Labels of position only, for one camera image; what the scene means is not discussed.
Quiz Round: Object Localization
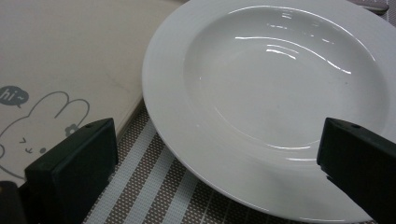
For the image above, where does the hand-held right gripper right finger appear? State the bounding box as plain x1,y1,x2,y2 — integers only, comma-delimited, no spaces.
316,117,396,224

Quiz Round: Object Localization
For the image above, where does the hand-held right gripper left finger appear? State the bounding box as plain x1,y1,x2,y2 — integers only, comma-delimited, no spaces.
23,117,120,224

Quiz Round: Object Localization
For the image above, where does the white deep plate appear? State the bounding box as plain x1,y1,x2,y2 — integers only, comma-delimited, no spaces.
141,0,396,224

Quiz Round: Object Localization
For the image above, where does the brown white striped woven placemat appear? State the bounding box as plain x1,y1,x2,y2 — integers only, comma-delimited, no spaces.
81,0,396,224

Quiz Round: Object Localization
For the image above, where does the beige rabbit print mat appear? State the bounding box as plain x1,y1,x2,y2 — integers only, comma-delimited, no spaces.
0,0,188,189

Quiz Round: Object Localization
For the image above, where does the dark utensil handle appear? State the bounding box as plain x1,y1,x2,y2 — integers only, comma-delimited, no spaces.
347,0,390,14

